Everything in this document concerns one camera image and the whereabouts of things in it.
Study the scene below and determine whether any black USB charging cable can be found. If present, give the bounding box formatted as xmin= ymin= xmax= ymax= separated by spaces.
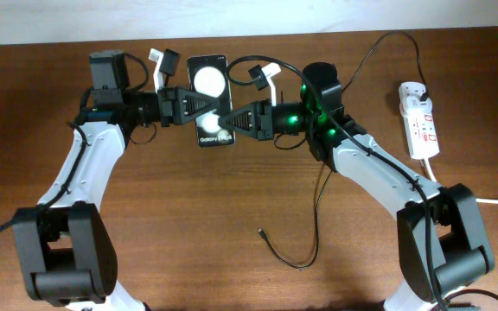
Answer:
xmin=257 ymin=30 xmax=430 ymax=270

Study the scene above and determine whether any white power strip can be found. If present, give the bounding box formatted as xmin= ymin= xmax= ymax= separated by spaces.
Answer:
xmin=399 ymin=92 xmax=439 ymax=160

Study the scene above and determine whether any white power strip cord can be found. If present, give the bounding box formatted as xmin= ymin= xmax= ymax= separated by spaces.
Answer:
xmin=421 ymin=157 xmax=498 ymax=208

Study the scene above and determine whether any white USB charger adapter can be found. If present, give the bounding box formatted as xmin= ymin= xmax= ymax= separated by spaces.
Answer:
xmin=399 ymin=81 xmax=432 ymax=113

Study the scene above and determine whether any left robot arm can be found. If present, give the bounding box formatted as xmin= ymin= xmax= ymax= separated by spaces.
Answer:
xmin=12 ymin=49 xmax=220 ymax=310

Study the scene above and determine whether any black Galaxy smartphone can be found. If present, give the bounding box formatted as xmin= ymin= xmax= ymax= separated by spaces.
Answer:
xmin=187 ymin=54 xmax=235 ymax=148

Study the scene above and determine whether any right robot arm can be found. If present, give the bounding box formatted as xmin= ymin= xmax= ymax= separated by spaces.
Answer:
xmin=219 ymin=62 xmax=495 ymax=310

